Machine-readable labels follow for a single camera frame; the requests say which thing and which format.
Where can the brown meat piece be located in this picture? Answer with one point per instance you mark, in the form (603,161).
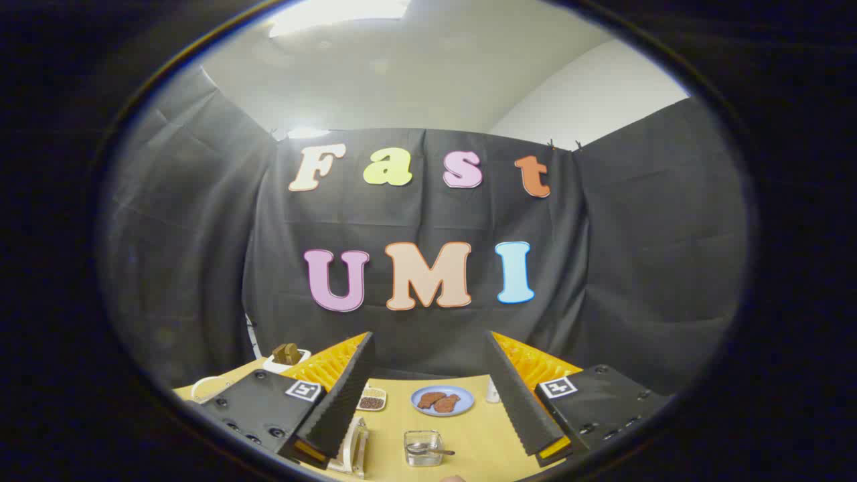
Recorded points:
(430,399)
(447,404)

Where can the white toaster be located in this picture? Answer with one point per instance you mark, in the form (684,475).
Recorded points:
(278,365)

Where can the pink plate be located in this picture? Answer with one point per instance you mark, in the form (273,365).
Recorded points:
(357,445)

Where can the clear square basket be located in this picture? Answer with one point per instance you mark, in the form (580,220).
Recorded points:
(418,458)

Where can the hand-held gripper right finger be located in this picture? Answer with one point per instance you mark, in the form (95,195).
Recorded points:
(519,402)

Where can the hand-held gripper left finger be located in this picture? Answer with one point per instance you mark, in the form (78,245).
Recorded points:
(338,408)

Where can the brown bread slice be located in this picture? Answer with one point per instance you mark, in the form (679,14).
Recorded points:
(281,353)
(295,355)

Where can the blue plate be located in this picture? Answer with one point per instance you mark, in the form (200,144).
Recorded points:
(465,402)

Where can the small white bottle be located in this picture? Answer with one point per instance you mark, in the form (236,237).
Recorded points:
(493,391)

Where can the metal spoon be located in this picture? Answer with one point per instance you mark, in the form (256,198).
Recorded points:
(435,450)

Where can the white divided bean tray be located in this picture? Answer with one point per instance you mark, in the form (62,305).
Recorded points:
(371,400)

